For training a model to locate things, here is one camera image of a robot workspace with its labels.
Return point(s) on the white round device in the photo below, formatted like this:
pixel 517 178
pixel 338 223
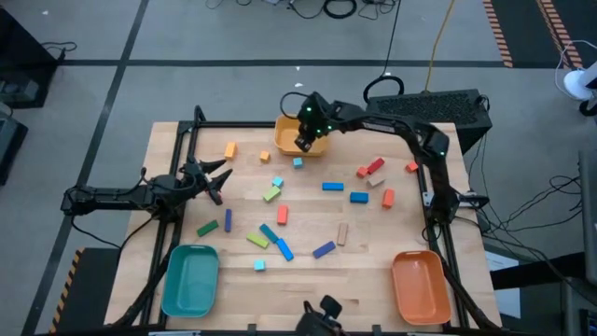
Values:
pixel 576 84

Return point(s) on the orange plastic bin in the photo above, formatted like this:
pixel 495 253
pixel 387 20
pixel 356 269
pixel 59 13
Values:
pixel 420 289

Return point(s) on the dark green long block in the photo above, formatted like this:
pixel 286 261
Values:
pixel 207 228

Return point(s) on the beige long block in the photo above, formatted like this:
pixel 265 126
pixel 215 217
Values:
pixel 342 233

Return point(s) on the black computer tower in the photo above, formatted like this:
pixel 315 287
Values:
pixel 429 108

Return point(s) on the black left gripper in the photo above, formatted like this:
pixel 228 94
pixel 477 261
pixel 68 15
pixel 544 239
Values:
pixel 193 182

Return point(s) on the blue medium block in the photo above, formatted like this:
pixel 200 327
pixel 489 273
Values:
pixel 359 197

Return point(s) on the light green medium block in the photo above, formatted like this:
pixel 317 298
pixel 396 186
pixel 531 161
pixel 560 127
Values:
pixel 271 193

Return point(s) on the black floor mat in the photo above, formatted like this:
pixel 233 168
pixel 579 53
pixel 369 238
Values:
pixel 18 51

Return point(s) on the grey upright panel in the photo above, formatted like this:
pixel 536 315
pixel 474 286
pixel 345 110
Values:
pixel 589 214

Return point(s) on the blue long block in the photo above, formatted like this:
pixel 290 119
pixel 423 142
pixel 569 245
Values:
pixel 332 186
pixel 284 249

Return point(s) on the black equipment case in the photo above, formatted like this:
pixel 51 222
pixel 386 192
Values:
pixel 9 149

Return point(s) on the yellow plastic bin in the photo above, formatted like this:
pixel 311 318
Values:
pixel 284 140

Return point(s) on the orange-red small cube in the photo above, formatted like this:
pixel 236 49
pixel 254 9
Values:
pixel 411 166
pixel 362 172

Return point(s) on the light blue small cube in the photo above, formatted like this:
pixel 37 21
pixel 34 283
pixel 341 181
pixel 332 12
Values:
pixel 278 181
pixel 297 162
pixel 259 265

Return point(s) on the black mat with orange stripes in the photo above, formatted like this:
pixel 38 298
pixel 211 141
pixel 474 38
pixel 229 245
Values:
pixel 527 28

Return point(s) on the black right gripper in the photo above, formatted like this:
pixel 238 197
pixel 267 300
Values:
pixel 315 116

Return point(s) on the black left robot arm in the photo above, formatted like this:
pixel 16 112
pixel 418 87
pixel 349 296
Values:
pixel 107 198

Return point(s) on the teal long block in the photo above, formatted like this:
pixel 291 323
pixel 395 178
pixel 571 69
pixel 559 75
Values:
pixel 268 233

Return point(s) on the teal plastic bin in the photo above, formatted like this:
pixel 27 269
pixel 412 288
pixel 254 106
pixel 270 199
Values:
pixel 189 284

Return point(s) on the orange-yellow medium block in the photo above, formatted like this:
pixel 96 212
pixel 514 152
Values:
pixel 230 150

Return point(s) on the orange-yellow small cube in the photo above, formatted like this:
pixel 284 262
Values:
pixel 265 156

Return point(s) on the red long block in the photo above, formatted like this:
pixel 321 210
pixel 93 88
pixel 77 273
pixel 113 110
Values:
pixel 375 165

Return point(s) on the lime long block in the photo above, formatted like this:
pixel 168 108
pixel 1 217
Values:
pixel 257 240

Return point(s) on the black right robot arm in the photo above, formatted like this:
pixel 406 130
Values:
pixel 387 123

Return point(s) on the beige medium block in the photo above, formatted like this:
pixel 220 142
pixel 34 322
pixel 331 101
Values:
pixel 376 180

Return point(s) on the white paper sheet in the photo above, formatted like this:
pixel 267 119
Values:
pixel 508 303

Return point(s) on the silver arm base bracket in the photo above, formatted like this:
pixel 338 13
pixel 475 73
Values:
pixel 466 198

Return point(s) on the orange-red medium block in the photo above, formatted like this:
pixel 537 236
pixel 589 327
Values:
pixel 282 214
pixel 388 198

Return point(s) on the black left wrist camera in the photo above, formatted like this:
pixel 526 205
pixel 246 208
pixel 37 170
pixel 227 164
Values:
pixel 217 198

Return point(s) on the black mat with hazard stripes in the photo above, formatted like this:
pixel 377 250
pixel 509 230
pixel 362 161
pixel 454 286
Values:
pixel 93 289

